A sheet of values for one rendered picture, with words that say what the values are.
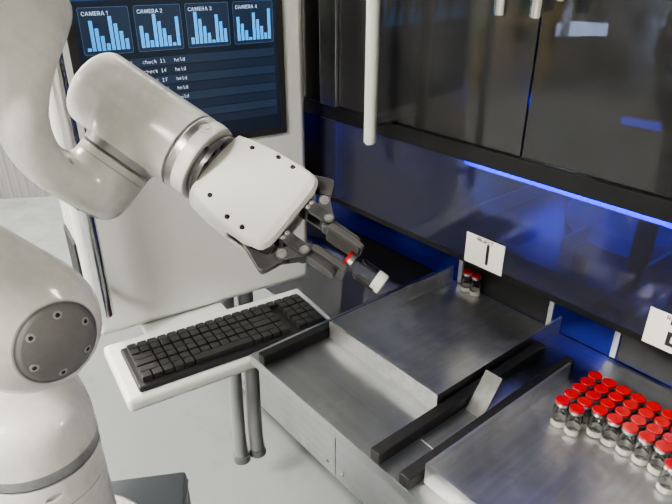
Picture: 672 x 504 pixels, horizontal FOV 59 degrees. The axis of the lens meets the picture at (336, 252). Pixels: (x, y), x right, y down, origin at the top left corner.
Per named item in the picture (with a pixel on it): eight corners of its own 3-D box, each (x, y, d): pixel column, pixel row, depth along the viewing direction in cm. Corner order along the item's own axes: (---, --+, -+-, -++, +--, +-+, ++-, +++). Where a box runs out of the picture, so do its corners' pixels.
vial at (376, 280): (387, 280, 60) (353, 256, 60) (392, 273, 58) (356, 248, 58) (375, 297, 59) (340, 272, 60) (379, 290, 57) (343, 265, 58)
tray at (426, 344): (451, 279, 128) (452, 265, 126) (559, 332, 110) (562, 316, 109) (329, 337, 109) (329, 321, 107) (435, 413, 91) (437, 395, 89)
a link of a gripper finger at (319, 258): (292, 239, 61) (345, 276, 60) (273, 262, 60) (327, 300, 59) (293, 227, 58) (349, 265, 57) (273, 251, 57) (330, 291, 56)
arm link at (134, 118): (145, 180, 57) (202, 103, 58) (41, 107, 58) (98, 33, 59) (174, 199, 65) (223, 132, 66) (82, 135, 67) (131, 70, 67)
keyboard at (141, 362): (298, 298, 135) (298, 289, 134) (330, 327, 125) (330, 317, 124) (120, 353, 117) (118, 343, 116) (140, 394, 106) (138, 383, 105)
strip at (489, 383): (482, 398, 94) (486, 368, 91) (498, 408, 92) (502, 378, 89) (421, 440, 86) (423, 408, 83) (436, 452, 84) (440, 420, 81)
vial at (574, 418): (568, 424, 88) (574, 400, 86) (582, 432, 87) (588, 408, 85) (560, 431, 87) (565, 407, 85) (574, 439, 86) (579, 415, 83)
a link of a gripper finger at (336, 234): (321, 202, 63) (373, 238, 62) (303, 225, 62) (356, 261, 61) (323, 189, 60) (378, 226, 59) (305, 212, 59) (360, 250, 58)
